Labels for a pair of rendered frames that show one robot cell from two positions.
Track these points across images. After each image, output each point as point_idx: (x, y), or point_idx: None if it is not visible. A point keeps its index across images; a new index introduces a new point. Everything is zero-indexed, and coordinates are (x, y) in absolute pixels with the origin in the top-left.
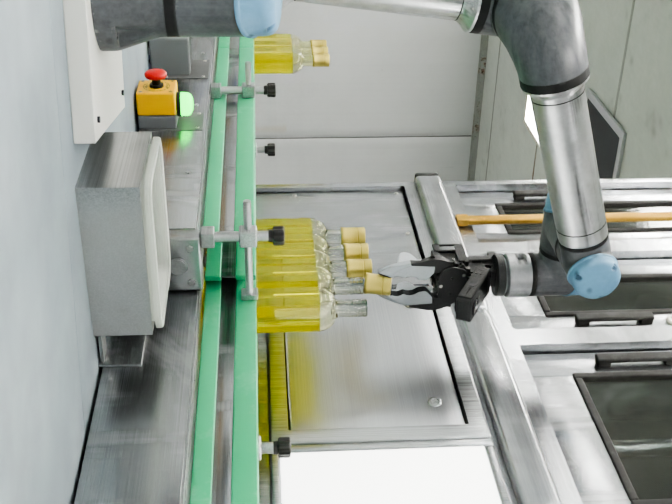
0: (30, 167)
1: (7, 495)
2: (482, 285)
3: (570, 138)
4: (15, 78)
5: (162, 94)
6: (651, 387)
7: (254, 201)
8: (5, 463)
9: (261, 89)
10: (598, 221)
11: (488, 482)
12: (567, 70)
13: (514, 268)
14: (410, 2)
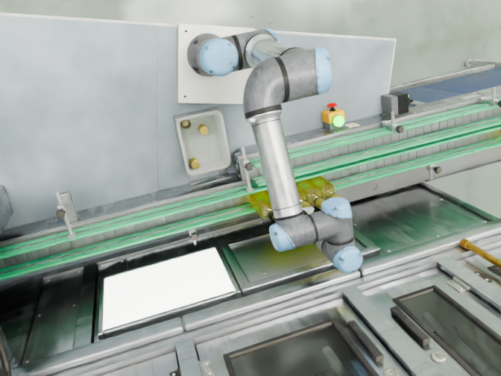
0: (112, 94)
1: (58, 162)
2: None
3: (257, 148)
4: (103, 68)
5: (326, 113)
6: (341, 353)
7: None
8: (59, 154)
9: (395, 127)
10: (275, 204)
11: (209, 296)
12: (244, 107)
13: None
14: None
